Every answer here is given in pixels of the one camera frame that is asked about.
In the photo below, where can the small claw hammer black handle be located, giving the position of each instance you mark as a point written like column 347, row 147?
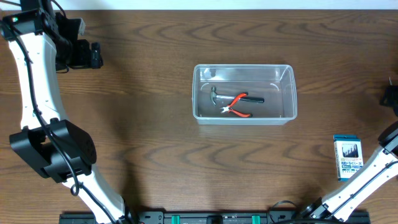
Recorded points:
column 214, row 96

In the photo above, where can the red handled pliers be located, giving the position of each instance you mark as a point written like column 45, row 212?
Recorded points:
column 229, row 107

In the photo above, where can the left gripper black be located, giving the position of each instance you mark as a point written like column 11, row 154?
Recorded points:
column 95, row 55

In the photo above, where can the blue white screwdriver set box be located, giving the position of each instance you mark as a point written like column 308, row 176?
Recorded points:
column 348, row 154

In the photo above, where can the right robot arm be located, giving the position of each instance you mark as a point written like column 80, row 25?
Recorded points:
column 360, row 178

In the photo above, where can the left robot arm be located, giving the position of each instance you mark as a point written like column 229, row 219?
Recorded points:
column 45, row 43

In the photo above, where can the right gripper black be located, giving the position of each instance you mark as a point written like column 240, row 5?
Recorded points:
column 393, row 94

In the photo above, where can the clear plastic container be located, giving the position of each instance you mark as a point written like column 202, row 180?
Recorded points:
column 274, row 83

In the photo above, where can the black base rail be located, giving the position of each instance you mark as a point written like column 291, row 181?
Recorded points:
column 206, row 218

